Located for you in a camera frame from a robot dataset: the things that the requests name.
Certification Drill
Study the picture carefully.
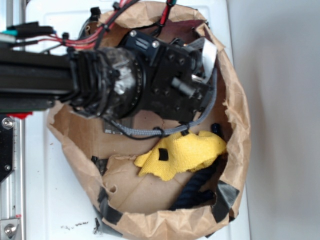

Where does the yellow microfibre cloth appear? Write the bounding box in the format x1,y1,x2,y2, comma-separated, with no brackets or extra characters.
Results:
134,130,227,181

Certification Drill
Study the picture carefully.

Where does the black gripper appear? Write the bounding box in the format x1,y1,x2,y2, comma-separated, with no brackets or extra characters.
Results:
119,30,215,122

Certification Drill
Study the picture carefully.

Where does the dark navy rope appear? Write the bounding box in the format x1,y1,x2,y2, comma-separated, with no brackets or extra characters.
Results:
167,123,230,211

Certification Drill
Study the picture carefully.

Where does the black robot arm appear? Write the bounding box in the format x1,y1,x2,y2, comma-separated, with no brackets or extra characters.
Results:
0,30,215,122

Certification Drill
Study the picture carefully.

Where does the black mounting plate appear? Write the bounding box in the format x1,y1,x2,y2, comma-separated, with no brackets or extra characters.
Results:
0,113,15,183

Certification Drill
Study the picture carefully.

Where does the red and black wire bundle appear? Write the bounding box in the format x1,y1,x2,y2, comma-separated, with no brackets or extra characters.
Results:
0,0,178,53

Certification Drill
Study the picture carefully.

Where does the aluminium frame rail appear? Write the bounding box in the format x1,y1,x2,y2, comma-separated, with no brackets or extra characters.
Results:
0,0,27,240

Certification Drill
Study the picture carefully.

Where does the brown paper bag tray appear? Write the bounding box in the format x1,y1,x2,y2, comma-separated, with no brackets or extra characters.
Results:
47,3,251,240

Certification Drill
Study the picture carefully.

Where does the grey metal bracket plate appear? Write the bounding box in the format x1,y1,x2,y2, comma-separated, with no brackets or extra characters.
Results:
103,117,134,135

